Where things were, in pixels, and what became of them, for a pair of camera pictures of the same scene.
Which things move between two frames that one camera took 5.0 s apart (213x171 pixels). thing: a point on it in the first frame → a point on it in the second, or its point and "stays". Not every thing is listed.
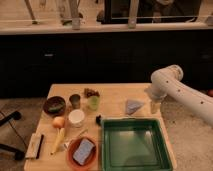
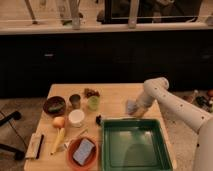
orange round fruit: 58,122 stays
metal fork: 80,134 stays
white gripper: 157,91 → 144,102
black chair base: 18,154 stays
